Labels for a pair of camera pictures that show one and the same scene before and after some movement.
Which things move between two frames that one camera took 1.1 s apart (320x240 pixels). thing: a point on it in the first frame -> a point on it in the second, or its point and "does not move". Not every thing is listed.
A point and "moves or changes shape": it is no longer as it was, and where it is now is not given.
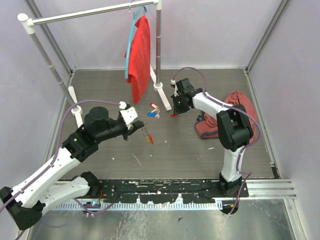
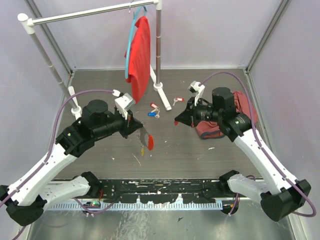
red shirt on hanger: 139,63 does not move
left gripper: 134,127 does not move
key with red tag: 153,105 does not move
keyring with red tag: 149,138 moves or changes shape
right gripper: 177,110 -> 185,117
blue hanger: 129,39 does not move
